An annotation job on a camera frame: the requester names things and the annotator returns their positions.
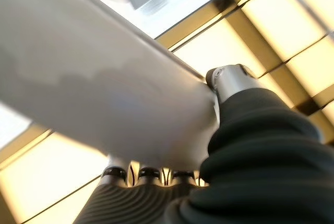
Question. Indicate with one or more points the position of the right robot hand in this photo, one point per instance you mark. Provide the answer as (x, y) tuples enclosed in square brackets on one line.
[(261, 169)]

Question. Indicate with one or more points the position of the cream round plate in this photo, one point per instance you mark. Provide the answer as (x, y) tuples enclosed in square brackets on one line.
[(91, 64)]

